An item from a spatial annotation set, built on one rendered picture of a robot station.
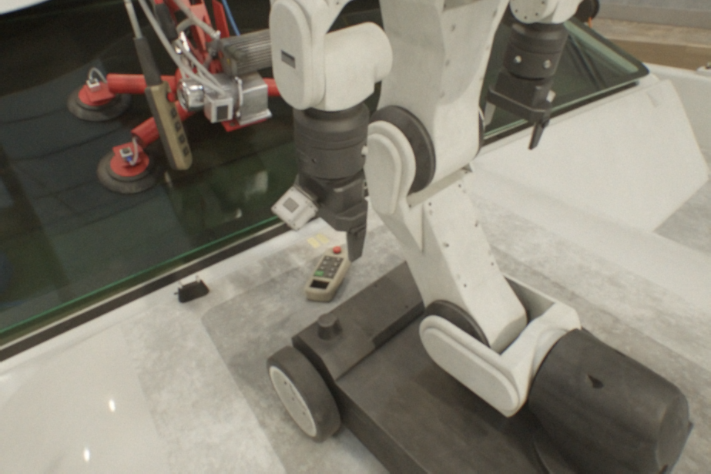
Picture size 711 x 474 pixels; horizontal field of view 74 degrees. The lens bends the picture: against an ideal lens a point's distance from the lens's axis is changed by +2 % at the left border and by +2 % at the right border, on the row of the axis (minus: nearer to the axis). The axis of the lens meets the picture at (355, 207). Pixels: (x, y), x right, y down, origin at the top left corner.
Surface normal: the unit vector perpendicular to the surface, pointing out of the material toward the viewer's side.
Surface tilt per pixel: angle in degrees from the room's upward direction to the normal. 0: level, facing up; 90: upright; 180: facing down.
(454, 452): 0
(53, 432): 16
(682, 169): 59
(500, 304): 46
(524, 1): 90
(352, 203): 102
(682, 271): 10
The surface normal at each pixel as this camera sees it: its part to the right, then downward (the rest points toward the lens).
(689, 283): -0.01, -0.87
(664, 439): 0.39, 0.04
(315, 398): 0.40, -0.27
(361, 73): 0.66, 0.51
